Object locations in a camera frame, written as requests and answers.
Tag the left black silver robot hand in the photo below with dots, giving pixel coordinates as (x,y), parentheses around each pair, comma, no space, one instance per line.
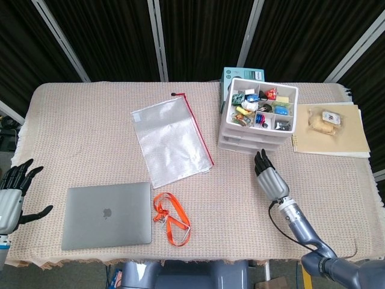
(10,209)

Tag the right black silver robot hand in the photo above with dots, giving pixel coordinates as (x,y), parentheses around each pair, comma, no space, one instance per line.
(272,180)

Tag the clear plastic container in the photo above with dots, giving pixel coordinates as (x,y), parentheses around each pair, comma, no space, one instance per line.
(237,148)

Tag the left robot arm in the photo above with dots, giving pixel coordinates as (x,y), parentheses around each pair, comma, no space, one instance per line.
(2,250)

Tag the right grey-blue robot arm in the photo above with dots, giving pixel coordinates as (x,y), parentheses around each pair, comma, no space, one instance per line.
(303,231)

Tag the white drawer organizer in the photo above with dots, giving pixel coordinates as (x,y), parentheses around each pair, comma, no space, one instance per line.
(255,134)

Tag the brown cardboard box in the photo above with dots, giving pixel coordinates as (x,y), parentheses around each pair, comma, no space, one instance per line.
(270,283)

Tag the teal cardboard box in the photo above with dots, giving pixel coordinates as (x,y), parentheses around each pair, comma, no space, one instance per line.
(240,73)

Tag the black charger block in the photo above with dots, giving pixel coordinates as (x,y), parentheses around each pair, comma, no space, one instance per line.
(282,126)

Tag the blue and red discs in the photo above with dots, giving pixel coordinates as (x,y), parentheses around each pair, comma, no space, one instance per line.
(260,118)

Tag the orange green snack packets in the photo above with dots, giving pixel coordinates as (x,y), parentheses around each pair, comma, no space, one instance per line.
(242,121)

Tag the beige paper folder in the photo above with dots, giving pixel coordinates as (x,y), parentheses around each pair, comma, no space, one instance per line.
(331,144)

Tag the black key fob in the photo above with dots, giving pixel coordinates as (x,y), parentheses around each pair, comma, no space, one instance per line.
(266,107)

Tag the yellow packet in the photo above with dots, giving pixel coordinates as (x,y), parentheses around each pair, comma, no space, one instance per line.
(244,111)

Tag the clear bag of snacks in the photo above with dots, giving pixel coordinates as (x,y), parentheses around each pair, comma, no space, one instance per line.
(323,125)

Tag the white crumpled packet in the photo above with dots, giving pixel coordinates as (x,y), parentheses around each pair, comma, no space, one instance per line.
(250,105)

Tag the yellow sticky note pad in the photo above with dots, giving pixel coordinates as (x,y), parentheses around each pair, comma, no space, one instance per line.
(282,99)

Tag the blue foil packet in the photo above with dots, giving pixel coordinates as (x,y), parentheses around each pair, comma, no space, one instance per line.
(252,98)

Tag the red foil packet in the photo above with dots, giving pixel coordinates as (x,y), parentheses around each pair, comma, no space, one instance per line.
(272,93)

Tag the green patterned packet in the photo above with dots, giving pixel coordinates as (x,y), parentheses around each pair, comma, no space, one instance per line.
(238,99)

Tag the white table leg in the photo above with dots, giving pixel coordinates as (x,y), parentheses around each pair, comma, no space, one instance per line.
(267,271)

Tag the silver closed laptop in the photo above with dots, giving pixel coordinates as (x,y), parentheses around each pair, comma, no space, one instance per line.
(105,215)

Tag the clear mesh red-zipper pouch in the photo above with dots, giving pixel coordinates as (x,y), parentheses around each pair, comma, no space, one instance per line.
(171,144)

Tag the beige woven tablecloth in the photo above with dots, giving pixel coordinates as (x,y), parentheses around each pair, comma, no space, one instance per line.
(90,135)

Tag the blue orange floor packet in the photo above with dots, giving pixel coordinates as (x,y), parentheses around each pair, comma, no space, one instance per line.
(116,277)

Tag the grey-blue robot torso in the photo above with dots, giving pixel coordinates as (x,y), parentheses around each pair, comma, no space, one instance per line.
(180,275)

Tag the grey partition post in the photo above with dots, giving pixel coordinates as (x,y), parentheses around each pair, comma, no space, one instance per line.
(12,113)
(60,39)
(251,30)
(158,39)
(355,45)

